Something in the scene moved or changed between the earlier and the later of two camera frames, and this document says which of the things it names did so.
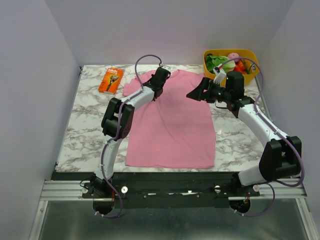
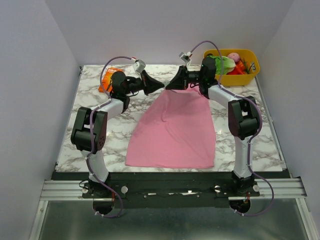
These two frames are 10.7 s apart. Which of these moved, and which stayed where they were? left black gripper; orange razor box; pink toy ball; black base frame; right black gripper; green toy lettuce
Moved: left black gripper; right black gripper
Stayed: pink toy ball; green toy lettuce; orange razor box; black base frame
